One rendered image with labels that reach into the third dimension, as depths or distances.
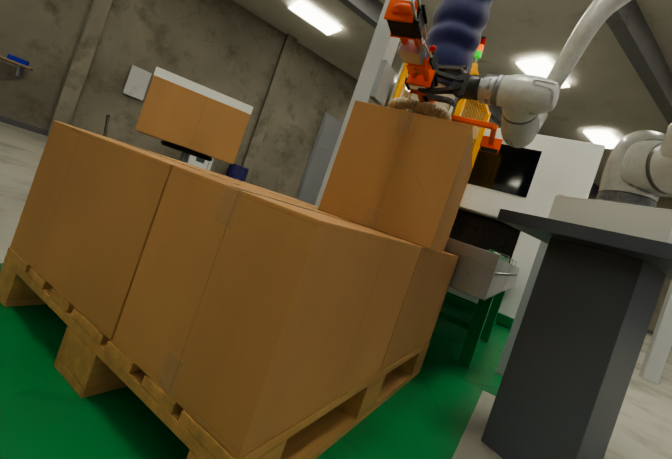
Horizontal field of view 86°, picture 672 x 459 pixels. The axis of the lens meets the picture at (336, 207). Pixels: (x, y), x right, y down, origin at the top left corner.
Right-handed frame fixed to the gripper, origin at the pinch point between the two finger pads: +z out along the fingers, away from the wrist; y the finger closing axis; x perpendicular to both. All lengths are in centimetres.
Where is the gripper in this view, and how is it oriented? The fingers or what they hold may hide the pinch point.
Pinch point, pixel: (420, 80)
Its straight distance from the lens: 133.0
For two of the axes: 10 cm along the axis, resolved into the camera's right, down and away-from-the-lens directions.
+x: 4.8, 1.7, 8.6
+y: -3.4, 9.4, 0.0
